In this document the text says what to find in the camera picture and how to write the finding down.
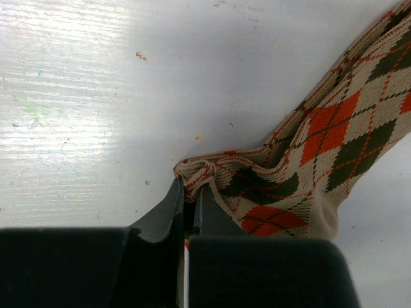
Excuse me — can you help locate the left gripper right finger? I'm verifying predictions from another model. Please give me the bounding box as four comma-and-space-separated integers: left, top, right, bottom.
193, 185, 247, 236

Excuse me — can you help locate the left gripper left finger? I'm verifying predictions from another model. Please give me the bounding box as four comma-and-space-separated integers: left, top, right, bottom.
127, 178, 184, 307

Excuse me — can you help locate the tan argyle sock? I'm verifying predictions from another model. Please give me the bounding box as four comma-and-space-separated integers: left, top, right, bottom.
173, 1, 410, 240

